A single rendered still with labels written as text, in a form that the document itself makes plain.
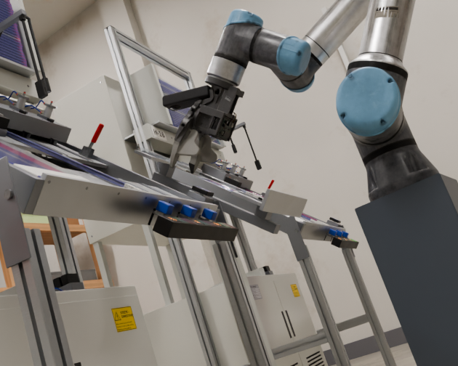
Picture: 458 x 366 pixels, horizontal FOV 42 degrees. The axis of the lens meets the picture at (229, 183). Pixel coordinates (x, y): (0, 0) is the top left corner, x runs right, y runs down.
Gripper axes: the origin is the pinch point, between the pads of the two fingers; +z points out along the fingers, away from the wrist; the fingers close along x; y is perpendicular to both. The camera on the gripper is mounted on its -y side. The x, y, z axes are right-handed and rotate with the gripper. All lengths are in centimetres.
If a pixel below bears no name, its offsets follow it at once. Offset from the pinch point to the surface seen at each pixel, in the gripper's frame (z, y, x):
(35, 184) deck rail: 9.7, -2.2, -37.7
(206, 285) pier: 109, -141, 359
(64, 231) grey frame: 34, -49, 33
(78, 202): 11.8, -2.2, -25.9
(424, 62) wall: -123, -33, 342
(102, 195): 9.9, -2.2, -19.6
